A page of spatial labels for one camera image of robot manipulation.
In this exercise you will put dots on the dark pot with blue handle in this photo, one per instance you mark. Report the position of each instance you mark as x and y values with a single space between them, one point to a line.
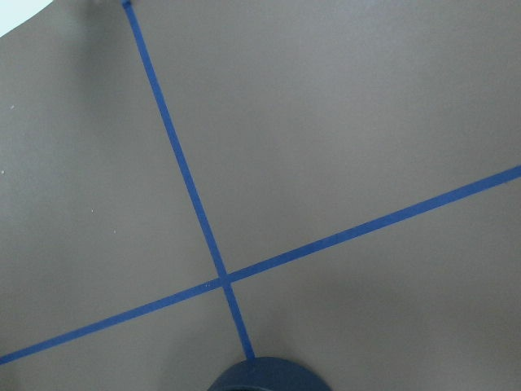
269 373

